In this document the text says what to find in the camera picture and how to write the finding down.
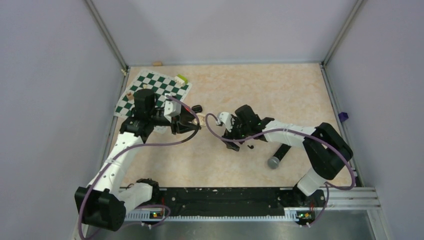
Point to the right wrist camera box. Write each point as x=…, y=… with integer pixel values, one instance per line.
x=225, y=119

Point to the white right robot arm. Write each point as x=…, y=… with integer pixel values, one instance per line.
x=327, y=151

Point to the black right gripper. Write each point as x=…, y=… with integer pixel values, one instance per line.
x=231, y=135

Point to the green white chessboard mat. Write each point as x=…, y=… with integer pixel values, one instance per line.
x=160, y=83

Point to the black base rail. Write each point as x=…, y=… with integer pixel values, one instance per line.
x=234, y=201

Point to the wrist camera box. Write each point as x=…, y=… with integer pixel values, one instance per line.
x=225, y=119
x=171, y=109

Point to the small wooden cube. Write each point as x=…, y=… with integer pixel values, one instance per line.
x=130, y=96

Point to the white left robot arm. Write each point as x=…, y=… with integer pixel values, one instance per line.
x=102, y=203

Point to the green white toy block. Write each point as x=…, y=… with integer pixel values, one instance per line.
x=181, y=80

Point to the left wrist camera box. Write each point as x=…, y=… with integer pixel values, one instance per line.
x=171, y=109

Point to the small purple object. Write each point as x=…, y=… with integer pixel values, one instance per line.
x=343, y=116

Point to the wooden cork piece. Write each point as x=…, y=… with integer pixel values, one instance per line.
x=157, y=64

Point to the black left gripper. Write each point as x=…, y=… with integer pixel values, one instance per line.
x=181, y=124

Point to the black charging case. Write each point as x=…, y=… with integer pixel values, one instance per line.
x=197, y=108

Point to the black microphone grey head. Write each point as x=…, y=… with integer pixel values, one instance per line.
x=274, y=161

